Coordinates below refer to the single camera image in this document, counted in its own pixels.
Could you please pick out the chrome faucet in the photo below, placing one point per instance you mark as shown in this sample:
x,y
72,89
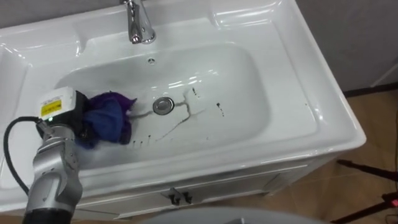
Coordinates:
x,y
139,23

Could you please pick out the chrome sink drain plug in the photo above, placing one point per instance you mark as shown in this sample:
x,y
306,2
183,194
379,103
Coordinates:
x,y
163,105

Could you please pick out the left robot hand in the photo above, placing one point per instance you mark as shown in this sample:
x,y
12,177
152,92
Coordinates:
x,y
59,105

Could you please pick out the purple and blue cleaning cloth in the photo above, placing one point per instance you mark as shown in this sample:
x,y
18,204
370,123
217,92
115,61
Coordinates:
x,y
104,119

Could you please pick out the black tripod stand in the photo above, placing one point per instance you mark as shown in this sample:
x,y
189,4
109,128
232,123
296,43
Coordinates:
x,y
373,193

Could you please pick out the white sink vanity cabinet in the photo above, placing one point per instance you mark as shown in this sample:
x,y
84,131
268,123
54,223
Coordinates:
x,y
217,93

